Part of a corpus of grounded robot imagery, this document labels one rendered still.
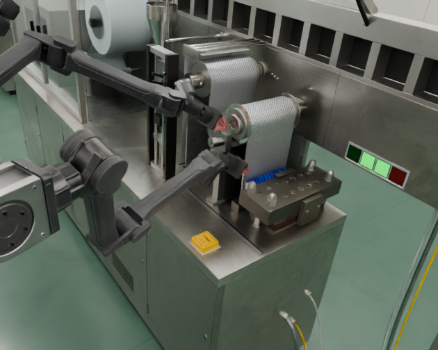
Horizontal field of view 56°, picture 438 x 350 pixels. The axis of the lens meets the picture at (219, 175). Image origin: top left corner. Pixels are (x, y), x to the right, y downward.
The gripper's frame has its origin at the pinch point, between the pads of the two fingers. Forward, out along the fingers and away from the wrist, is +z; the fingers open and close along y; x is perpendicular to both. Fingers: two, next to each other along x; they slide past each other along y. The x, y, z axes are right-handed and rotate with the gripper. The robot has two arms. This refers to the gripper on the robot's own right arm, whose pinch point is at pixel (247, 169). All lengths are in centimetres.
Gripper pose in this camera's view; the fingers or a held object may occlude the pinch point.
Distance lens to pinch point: 157.4
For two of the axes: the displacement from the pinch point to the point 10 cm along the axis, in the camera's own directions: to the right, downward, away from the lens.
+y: 6.0, 4.6, -6.5
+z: 6.5, 1.8, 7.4
